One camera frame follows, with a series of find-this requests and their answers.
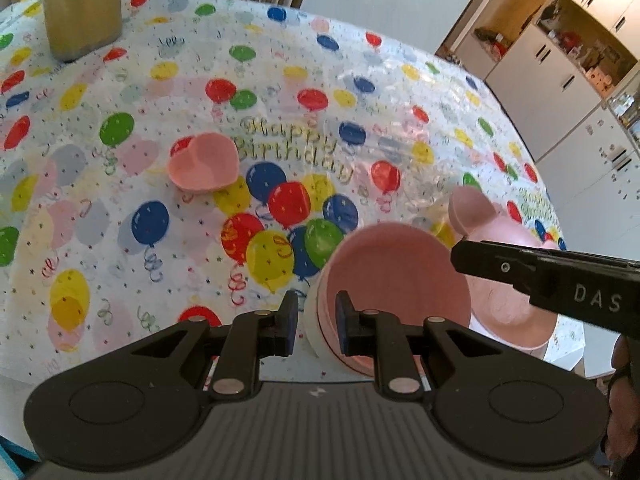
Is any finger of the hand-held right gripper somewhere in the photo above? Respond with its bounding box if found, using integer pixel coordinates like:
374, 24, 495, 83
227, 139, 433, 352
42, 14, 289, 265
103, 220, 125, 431
450, 239, 541, 303

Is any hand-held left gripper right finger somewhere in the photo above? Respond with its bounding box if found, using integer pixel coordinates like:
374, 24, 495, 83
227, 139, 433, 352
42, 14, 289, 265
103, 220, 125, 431
335, 290, 502, 400

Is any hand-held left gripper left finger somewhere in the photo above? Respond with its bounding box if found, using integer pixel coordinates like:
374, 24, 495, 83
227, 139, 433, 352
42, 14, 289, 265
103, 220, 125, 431
137, 290, 300, 402

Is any cream round bowl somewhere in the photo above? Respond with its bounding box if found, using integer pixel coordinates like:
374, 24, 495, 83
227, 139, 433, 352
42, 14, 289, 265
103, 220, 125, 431
303, 278, 352, 362

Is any pink plate with ears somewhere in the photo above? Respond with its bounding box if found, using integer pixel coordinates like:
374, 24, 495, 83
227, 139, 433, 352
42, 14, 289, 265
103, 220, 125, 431
447, 186, 564, 352

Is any pink round bowl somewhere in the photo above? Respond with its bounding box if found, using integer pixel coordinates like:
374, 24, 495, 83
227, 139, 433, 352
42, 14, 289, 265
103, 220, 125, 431
320, 223, 474, 379

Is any person's right hand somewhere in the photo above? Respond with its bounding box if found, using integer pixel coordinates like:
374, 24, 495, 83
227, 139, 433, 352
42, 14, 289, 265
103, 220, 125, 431
606, 334, 640, 463

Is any pink heart-shaped bowl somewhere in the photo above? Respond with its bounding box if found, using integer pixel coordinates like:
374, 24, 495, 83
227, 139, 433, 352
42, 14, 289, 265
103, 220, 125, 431
167, 132, 239, 192

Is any balloon print tablecloth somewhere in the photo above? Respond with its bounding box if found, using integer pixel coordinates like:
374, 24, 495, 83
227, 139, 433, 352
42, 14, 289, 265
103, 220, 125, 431
0, 0, 587, 397

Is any gold jug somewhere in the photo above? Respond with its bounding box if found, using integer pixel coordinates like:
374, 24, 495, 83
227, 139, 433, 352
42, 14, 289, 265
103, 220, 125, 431
44, 0, 124, 64

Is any white and wood wall cabinet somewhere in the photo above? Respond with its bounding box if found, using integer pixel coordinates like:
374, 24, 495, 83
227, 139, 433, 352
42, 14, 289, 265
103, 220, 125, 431
435, 0, 640, 281

